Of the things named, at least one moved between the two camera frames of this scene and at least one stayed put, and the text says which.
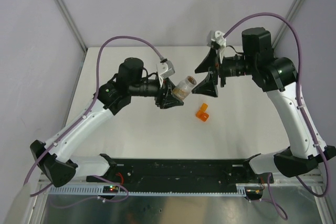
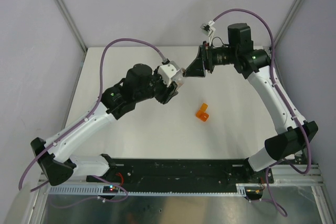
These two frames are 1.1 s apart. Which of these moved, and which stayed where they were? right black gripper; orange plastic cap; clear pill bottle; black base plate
Moved: right black gripper; clear pill bottle
Stayed: black base plate; orange plastic cap
